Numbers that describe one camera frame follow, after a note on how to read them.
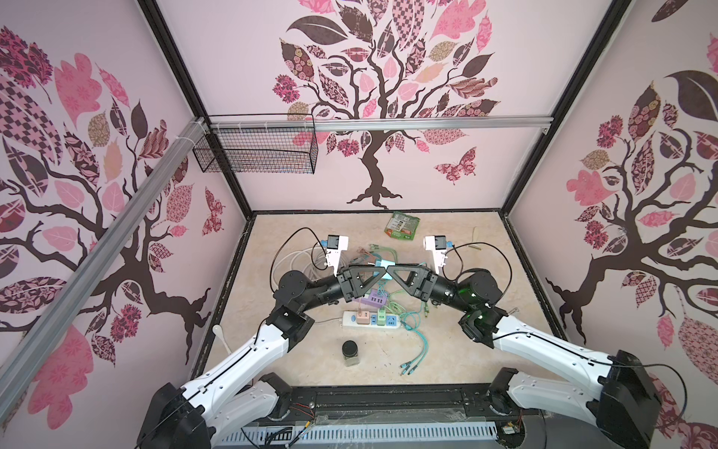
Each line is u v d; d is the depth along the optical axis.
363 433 0.70
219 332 0.87
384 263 0.59
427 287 0.56
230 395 0.45
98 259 0.53
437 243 0.59
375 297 0.92
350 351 0.74
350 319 0.87
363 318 0.83
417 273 0.57
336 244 0.58
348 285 0.56
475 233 1.13
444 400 0.76
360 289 0.57
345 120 0.93
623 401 0.40
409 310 0.90
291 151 0.80
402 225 1.14
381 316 0.83
